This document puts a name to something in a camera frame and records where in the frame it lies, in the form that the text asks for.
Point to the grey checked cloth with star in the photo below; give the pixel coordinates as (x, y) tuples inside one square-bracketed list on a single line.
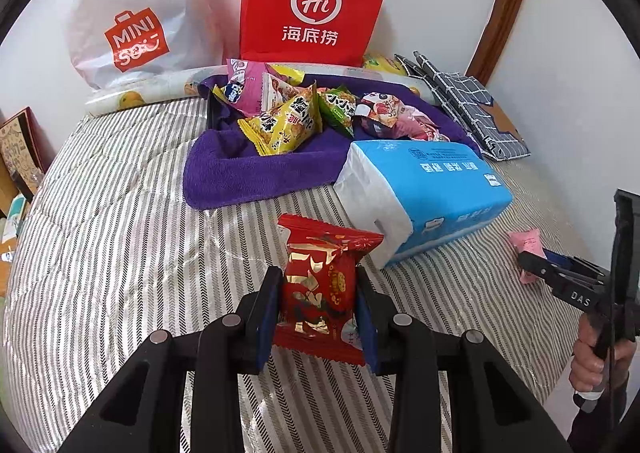
[(465, 98)]

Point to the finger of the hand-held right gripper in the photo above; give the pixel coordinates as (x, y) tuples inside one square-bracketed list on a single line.
[(565, 263), (537, 269)]

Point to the blue snack packet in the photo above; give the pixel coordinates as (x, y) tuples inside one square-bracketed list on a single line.
[(375, 129)]

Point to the person's right forearm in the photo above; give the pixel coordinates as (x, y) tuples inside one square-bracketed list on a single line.
[(595, 423)]

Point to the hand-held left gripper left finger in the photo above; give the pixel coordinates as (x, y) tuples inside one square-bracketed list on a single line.
[(262, 328)]

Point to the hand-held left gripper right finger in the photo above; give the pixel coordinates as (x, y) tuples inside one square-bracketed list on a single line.
[(367, 333)]

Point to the yellow plastic packet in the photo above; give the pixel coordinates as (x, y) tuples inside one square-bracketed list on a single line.
[(382, 64)]

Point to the striped table cover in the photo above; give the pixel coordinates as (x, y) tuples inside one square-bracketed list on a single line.
[(125, 233)]

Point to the blue tissue pack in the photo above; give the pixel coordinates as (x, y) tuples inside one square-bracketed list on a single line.
[(440, 183)]

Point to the purple towel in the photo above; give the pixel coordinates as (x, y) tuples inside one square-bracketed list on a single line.
[(230, 168)]

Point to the small pink snack packet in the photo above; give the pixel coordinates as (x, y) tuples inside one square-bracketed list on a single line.
[(527, 243)]

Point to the yellow snack packet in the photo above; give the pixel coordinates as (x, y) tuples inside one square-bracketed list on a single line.
[(297, 120), (260, 133)]

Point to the magenta snack packet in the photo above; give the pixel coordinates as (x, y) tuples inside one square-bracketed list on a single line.
[(250, 83)]

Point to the pale pink snack packet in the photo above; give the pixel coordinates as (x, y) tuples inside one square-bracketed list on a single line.
[(407, 125)]

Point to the person's right hand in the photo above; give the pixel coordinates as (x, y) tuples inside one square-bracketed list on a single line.
[(582, 358)]

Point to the panda print snack packet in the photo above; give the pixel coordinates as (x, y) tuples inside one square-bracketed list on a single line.
[(385, 108)]

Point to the green snack packet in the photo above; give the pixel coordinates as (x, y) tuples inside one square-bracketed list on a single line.
[(339, 108)]

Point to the pink red snack packet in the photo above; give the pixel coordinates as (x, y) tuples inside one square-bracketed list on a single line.
[(436, 133)]

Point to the brown picture frame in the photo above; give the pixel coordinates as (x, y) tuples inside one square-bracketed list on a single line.
[(20, 148)]

